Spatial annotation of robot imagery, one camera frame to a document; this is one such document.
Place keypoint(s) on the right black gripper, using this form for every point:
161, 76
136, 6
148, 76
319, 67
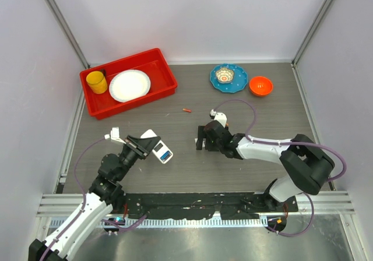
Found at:
201, 136

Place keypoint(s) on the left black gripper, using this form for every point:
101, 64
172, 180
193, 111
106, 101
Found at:
141, 147

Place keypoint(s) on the white remote control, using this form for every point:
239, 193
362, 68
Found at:
160, 148

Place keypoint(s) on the blue battery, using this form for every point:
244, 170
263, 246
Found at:
165, 156

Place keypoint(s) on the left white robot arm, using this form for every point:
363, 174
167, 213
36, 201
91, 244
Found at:
103, 196

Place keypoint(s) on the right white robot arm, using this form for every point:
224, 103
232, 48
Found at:
308, 167

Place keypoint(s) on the small patterned bowl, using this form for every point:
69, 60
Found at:
224, 75

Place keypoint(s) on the white paper plate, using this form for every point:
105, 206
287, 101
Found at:
129, 85

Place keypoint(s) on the blue plate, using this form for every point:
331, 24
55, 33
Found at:
239, 82

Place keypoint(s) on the red plastic bin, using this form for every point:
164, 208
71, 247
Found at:
151, 62

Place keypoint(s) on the orange bowl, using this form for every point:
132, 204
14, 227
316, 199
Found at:
260, 86

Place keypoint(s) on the yellow cup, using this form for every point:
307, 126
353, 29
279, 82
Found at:
97, 82

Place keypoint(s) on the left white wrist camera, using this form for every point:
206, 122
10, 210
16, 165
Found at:
114, 136

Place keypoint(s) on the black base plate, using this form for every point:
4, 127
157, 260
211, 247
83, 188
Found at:
199, 206

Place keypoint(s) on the white slotted cable duct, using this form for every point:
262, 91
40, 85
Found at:
215, 222

